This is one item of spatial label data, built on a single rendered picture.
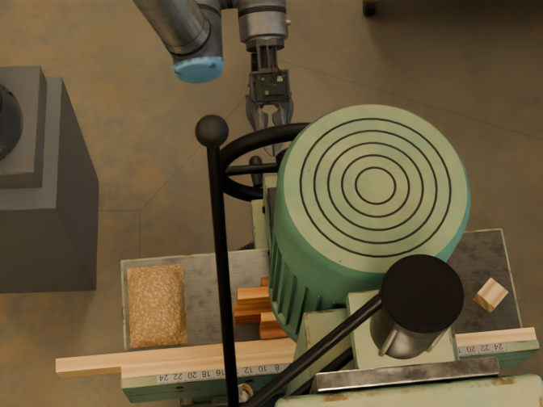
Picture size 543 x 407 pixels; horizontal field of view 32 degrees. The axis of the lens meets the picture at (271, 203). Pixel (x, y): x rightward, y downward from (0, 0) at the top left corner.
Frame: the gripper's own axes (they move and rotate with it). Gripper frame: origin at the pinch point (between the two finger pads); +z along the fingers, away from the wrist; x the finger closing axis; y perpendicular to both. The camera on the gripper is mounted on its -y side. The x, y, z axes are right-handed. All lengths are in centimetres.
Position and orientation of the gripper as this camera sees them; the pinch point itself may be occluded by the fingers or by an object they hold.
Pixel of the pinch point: (272, 149)
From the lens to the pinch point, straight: 174.8
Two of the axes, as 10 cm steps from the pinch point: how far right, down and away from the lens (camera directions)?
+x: 9.9, -0.8, 0.7
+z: 0.8, 10.0, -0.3
